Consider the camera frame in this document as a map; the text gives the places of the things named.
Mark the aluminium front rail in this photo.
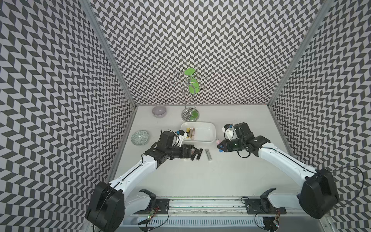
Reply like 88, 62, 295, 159
86, 196, 331, 218

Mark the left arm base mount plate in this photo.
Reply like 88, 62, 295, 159
134, 198, 170, 215

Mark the white plastic storage box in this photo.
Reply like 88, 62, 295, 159
180, 122, 216, 143

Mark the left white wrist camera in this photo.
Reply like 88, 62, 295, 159
173, 130, 188, 147

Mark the silver lipstick tube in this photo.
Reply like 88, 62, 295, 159
205, 149, 212, 161

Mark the black lipstick with gold band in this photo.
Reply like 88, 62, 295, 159
196, 149, 203, 160

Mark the chrome stand with green leaves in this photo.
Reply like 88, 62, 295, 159
171, 68, 207, 122

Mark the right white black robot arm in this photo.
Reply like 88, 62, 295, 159
217, 122, 340, 219

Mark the gold and black square lipstick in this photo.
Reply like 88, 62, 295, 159
186, 128, 191, 138

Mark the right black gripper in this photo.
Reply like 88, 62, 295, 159
217, 138, 245, 152

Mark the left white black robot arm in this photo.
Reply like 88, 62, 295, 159
85, 130, 203, 232

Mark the bronze lipstick tube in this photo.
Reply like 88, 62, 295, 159
189, 128, 196, 140

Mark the green patterned glass plate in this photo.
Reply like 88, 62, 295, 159
131, 130, 150, 146

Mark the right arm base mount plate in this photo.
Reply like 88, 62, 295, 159
242, 198, 287, 215

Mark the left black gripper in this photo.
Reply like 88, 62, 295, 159
166, 144, 200, 158

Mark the small lilac bowl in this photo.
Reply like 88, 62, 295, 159
152, 105, 167, 119

